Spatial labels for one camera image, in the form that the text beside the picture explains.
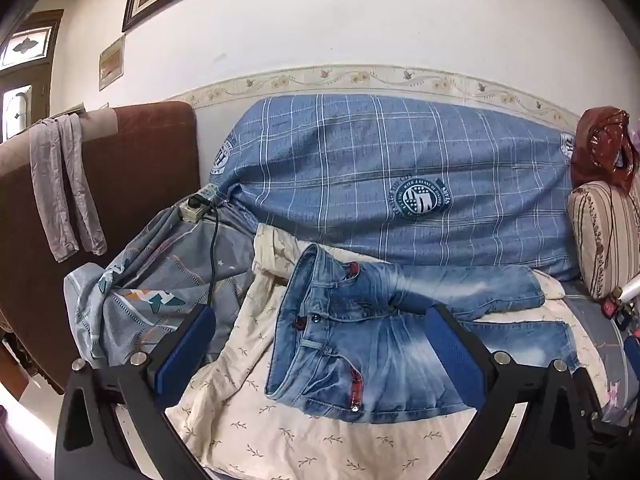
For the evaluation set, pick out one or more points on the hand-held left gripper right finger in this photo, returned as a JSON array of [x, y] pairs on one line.
[[452, 360]]

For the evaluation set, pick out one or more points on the flat board on headboard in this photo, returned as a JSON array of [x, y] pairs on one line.
[[70, 109]]

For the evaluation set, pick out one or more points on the small red bottle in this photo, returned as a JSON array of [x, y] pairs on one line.
[[609, 307]]

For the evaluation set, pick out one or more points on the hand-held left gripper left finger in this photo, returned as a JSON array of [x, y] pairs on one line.
[[185, 355]]

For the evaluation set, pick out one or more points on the small framed wall picture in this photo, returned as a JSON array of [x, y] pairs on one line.
[[111, 62]]

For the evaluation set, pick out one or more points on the beige striped pillow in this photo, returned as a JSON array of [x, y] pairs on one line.
[[600, 235]]

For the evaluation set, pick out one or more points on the wooden door with glass panes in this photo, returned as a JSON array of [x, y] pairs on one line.
[[25, 45]]

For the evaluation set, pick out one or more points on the light blue denim pants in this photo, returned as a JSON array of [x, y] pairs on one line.
[[375, 350]]

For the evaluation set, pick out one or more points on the grey-blue printed duvet cover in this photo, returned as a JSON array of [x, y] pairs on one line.
[[150, 270]]

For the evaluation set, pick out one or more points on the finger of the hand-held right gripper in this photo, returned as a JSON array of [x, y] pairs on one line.
[[633, 350]]

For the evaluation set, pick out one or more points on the small dark bottle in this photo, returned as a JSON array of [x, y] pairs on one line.
[[625, 319]]

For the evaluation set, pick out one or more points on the grey hanging cloth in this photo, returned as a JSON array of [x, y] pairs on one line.
[[47, 195]]

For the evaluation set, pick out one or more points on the brown glossy plastic bag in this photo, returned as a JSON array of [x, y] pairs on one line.
[[595, 160]]

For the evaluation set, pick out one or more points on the white power strip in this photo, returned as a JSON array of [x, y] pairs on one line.
[[192, 210]]

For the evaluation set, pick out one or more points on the purple cloth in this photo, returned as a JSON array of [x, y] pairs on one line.
[[636, 137]]

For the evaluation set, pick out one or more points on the white plastic tube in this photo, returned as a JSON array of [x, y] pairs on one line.
[[631, 287]]

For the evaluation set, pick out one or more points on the grey flowered bed sheet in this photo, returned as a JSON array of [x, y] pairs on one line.
[[595, 340]]

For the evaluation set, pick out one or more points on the cream leaf-print blanket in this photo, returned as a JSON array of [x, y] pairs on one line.
[[280, 440]]

